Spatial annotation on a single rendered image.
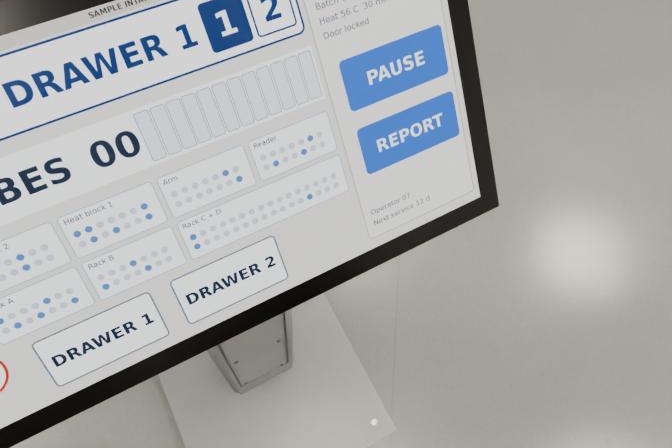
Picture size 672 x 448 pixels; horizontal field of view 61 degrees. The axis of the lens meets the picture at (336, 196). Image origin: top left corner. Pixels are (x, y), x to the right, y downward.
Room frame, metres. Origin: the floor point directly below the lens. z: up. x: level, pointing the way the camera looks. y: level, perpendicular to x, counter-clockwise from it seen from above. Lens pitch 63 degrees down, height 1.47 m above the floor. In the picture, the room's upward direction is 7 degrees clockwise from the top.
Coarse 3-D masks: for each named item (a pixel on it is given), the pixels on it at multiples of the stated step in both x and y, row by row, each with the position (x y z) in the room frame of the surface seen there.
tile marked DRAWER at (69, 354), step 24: (120, 312) 0.11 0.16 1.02; (144, 312) 0.11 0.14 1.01; (48, 336) 0.08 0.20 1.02; (72, 336) 0.08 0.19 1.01; (96, 336) 0.09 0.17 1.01; (120, 336) 0.09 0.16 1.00; (144, 336) 0.10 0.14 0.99; (168, 336) 0.10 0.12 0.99; (48, 360) 0.07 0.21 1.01; (72, 360) 0.07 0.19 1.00; (96, 360) 0.07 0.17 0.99
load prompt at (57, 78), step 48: (192, 0) 0.29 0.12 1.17; (240, 0) 0.31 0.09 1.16; (288, 0) 0.32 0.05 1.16; (48, 48) 0.24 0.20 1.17; (96, 48) 0.25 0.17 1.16; (144, 48) 0.26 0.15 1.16; (192, 48) 0.27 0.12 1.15; (240, 48) 0.28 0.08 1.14; (0, 96) 0.20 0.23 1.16; (48, 96) 0.21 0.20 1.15; (96, 96) 0.22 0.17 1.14
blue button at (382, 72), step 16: (416, 32) 0.35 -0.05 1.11; (432, 32) 0.35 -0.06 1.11; (384, 48) 0.33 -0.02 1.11; (400, 48) 0.33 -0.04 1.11; (416, 48) 0.34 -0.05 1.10; (432, 48) 0.35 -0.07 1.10; (352, 64) 0.31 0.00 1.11; (368, 64) 0.32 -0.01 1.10; (384, 64) 0.32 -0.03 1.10; (400, 64) 0.33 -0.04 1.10; (416, 64) 0.33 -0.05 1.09; (432, 64) 0.34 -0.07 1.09; (352, 80) 0.30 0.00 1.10; (368, 80) 0.31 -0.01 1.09; (384, 80) 0.31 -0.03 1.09; (400, 80) 0.32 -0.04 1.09; (416, 80) 0.32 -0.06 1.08; (352, 96) 0.29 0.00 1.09; (368, 96) 0.30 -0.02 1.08; (384, 96) 0.30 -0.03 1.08; (352, 112) 0.28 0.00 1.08
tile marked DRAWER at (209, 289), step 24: (264, 240) 0.18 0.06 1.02; (216, 264) 0.16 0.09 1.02; (240, 264) 0.16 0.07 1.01; (264, 264) 0.17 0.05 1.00; (192, 288) 0.14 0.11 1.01; (216, 288) 0.14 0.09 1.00; (240, 288) 0.15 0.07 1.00; (264, 288) 0.15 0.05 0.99; (192, 312) 0.12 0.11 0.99; (216, 312) 0.13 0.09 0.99
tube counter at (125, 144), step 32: (288, 64) 0.29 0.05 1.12; (192, 96) 0.25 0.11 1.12; (224, 96) 0.26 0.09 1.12; (256, 96) 0.26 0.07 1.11; (288, 96) 0.27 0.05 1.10; (320, 96) 0.28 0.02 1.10; (96, 128) 0.21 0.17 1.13; (128, 128) 0.22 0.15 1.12; (160, 128) 0.22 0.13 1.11; (192, 128) 0.23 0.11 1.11; (224, 128) 0.24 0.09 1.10; (96, 160) 0.19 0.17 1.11; (128, 160) 0.20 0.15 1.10; (160, 160) 0.21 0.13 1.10
